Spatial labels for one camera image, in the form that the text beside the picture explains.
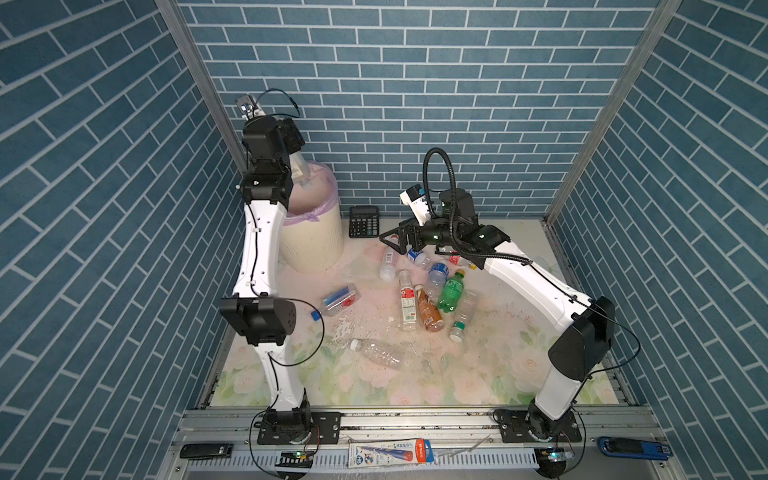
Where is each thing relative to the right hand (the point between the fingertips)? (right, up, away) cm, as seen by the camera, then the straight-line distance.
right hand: (388, 228), depth 74 cm
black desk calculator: (-11, +5, +44) cm, 46 cm away
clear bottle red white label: (+5, -22, +17) cm, 28 cm away
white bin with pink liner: (-21, 0, +9) cm, 22 cm away
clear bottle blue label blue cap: (+10, -9, +31) cm, 34 cm away
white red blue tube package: (+1, -53, -5) cm, 54 cm away
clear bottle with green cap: (+25, -26, +22) cm, 42 cm away
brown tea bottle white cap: (+12, -24, +15) cm, 31 cm away
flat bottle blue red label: (-17, -22, +20) cm, 34 cm away
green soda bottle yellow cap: (+20, -19, +20) cm, 34 cm away
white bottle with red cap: (-1, -12, +27) cm, 29 cm away
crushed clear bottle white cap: (-3, -35, +12) cm, 38 cm away
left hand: (-27, +26, -3) cm, 37 cm away
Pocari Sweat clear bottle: (+16, -15, +27) cm, 35 cm away
